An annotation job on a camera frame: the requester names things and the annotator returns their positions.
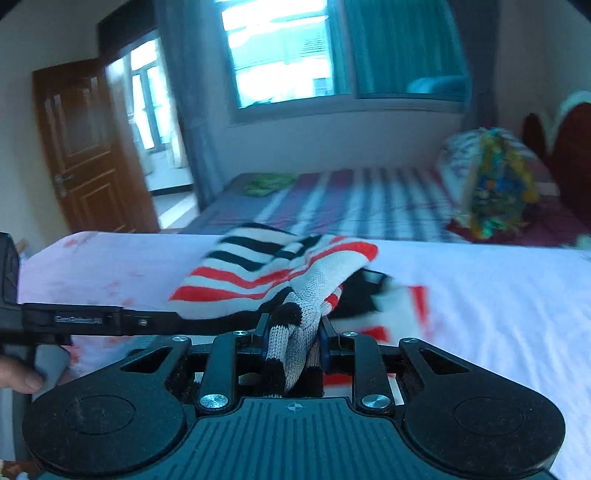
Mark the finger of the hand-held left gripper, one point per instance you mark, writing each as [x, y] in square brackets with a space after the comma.
[115, 319]

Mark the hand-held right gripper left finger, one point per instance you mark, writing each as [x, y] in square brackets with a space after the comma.
[219, 369]

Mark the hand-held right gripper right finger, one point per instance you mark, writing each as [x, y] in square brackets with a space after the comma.
[369, 369]

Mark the striped white black red sweater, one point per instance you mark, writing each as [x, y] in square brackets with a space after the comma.
[258, 272]

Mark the person's left hand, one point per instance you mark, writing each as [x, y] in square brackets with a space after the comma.
[21, 378]

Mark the white pink bed sheet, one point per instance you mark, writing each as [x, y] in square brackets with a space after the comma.
[485, 286]

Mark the brown wooden door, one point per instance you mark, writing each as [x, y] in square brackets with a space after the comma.
[87, 152]

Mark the bed with striped sheet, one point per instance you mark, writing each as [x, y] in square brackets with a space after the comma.
[332, 203]

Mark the green cloth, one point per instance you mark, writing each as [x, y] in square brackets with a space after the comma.
[268, 184]

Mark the grey curtain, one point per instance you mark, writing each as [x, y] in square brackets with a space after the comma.
[194, 115]
[482, 60]

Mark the colourful patterned pillow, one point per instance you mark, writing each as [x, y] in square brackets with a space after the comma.
[501, 194]

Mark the striped pillow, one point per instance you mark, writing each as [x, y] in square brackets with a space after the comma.
[455, 161]

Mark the dark red blanket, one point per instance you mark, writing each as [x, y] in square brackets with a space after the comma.
[554, 226]

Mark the teal cushion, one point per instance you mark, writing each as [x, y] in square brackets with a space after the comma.
[436, 87]

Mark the red heart-shaped headboard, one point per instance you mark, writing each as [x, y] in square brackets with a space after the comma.
[572, 157]

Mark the window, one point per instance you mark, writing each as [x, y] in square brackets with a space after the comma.
[277, 50]

